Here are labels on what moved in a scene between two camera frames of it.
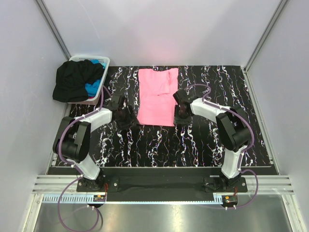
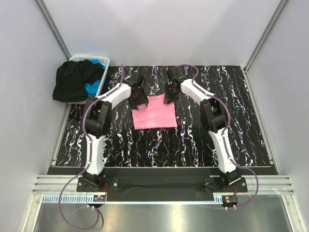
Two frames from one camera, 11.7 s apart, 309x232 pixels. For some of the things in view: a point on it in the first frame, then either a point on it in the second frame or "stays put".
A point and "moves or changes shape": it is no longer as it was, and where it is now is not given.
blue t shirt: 93,87 stays put
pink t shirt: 158,90 moves or changes shape
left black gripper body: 125,118 → 138,99
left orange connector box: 99,198 stays put
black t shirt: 71,79 stays put
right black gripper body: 179,117 → 170,94
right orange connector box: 229,199 stays put
